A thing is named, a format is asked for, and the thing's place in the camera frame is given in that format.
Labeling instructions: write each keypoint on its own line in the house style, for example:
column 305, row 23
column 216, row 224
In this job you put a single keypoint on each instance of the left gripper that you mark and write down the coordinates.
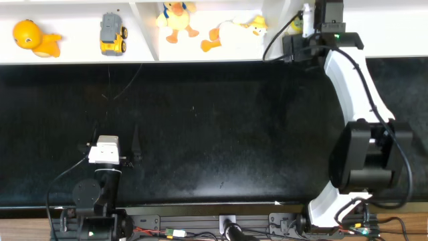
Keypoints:
column 126, row 162

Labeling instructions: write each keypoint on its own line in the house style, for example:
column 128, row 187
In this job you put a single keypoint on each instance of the yellow and green rattle drum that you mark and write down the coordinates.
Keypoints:
column 296, row 25

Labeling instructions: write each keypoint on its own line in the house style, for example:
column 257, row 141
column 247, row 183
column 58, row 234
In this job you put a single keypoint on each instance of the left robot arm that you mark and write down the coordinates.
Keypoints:
column 107, row 187

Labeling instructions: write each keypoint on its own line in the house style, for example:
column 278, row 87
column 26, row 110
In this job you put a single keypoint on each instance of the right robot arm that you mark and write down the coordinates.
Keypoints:
column 347, row 87

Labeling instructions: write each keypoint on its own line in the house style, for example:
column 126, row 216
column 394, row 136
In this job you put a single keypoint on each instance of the grey and yellow toy truck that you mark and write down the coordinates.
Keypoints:
column 112, row 35

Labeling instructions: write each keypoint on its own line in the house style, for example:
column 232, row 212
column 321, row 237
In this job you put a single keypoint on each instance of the yellow rubber duck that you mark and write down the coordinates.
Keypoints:
column 30, row 37

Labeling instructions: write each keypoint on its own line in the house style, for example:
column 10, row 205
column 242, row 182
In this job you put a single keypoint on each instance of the yellow plush duck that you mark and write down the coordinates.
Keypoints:
column 177, row 20

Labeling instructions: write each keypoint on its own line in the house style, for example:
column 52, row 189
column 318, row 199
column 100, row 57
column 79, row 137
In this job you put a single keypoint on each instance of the white plush duck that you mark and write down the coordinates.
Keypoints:
column 235, row 35

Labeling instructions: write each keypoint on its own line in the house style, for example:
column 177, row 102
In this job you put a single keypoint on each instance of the white shelf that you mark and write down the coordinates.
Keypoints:
column 394, row 33

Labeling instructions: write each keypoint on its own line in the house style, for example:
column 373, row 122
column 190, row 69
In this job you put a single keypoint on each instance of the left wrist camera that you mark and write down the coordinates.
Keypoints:
column 104, row 150

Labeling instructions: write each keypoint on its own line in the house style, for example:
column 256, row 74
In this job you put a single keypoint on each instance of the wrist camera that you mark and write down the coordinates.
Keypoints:
column 104, row 150
column 307, row 21

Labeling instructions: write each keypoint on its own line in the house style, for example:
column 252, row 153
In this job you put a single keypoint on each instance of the mounting rail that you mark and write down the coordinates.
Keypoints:
column 200, row 222

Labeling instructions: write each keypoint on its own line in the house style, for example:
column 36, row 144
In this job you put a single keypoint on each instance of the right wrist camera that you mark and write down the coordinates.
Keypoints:
column 307, row 21

